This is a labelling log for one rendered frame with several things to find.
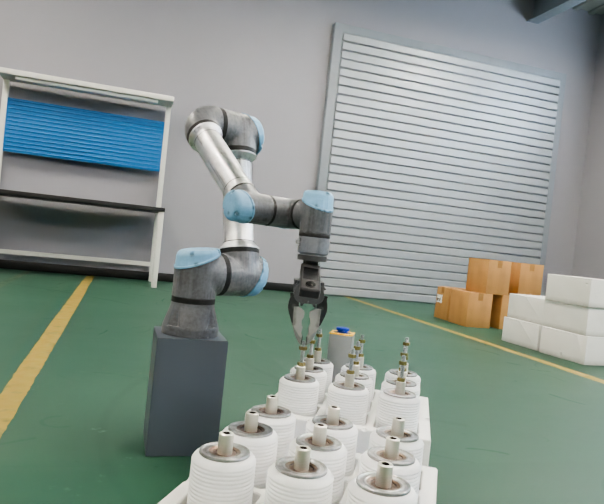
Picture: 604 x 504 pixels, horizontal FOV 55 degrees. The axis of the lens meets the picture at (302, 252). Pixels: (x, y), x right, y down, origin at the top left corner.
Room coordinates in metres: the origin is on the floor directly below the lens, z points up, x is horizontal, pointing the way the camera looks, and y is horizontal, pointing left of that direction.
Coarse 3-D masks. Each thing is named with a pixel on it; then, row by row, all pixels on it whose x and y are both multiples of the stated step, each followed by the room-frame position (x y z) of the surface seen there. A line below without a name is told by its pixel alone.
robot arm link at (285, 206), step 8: (280, 200) 1.42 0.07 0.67; (288, 200) 1.44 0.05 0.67; (296, 200) 1.43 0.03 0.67; (280, 208) 1.41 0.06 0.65; (288, 208) 1.43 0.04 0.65; (280, 216) 1.41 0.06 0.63; (288, 216) 1.43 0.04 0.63; (272, 224) 1.42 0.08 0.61; (280, 224) 1.43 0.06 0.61; (288, 224) 1.44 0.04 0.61
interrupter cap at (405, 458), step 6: (372, 450) 0.94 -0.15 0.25; (378, 450) 0.94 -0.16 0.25; (384, 450) 0.94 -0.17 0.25; (402, 450) 0.95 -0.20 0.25; (372, 456) 0.90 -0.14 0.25; (378, 456) 0.91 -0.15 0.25; (402, 456) 0.93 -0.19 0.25; (408, 456) 0.92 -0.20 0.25; (390, 462) 0.89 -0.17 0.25; (396, 462) 0.89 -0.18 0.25; (402, 462) 0.90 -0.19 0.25; (408, 462) 0.89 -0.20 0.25; (414, 462) 0.91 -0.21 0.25
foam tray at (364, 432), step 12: (420, 396) 1.63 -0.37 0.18; (324, 408) 1.41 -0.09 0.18; (372, 408) 1.46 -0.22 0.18; (420, 408) 1.50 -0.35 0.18; (300, 420) 1.31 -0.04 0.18; (372, 420) 1.35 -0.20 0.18; (420, 420) 1.40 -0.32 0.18; (300, 432) 1.31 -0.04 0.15; (360, 432) 1.28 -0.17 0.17; (420, 432) 1.30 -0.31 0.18; (360, 444) 1.28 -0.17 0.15
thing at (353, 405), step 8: (328, 392) 1.36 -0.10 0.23; (336, 392) 1.33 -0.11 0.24; (344, 392) 1.32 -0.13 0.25; (352, 392) 1.32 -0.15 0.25; (360, 392) 1.33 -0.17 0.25; (368, 392) 1.35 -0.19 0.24; (328, 400) 1.35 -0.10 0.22; (336, 400) 1.33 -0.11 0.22; (344, 400) 1.32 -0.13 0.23; (352, 400) 1.32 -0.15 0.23; (360, 400) 1.32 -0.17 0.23; (344, 408) 1.32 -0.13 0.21; (352, 408) 1.32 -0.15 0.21; (360, 408) 1.32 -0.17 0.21; (344, 416) 1.32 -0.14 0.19; (352, 416) 1.32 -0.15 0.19; (360, 416) 1.33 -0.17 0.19; (360, 424) 1.33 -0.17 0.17
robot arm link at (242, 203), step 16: (192, 112) 1.62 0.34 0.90; (208, 112) 1.61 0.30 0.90; (192, 128) 1.56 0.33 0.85; (208, 128) 1.56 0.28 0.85; (192, 144) 1.58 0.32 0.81; (208, 144) 1.52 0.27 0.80; (224, 144) 1.53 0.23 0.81; (208, 160) 1.50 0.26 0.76; (224, 160) 1.47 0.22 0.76; (224, 176) 1.44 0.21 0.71; (240, 176) 1.43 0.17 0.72; (224, 192) 1.43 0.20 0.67; (240, 192) 1.36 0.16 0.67; (256, 192) 1.40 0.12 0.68; (224, 208) 1.38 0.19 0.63; (240, 208) 1.34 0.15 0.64; (256, 208) 1.37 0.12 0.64; (272, 208) 1.40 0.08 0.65
